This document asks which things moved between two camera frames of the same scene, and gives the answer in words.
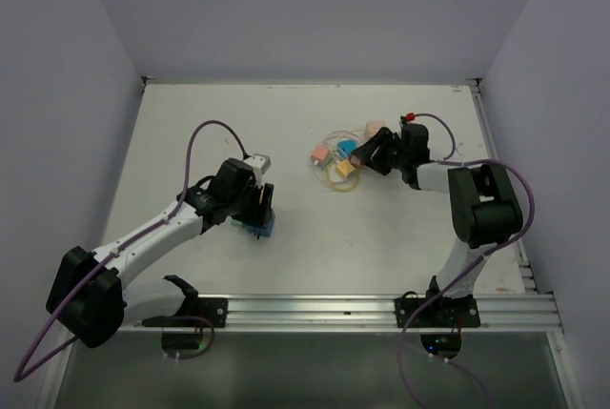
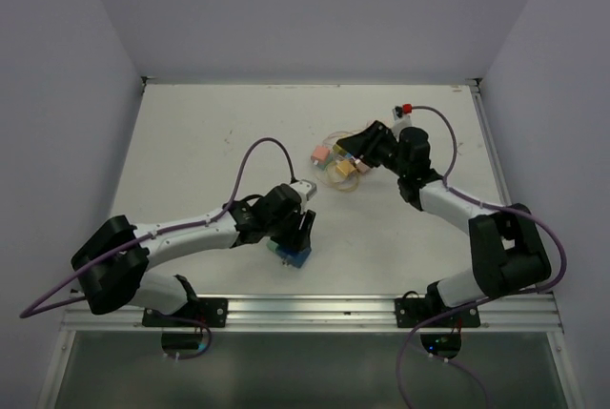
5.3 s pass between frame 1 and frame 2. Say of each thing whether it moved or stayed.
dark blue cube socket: moved
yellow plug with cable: stayed
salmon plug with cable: stayed
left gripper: moved
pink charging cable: stayed
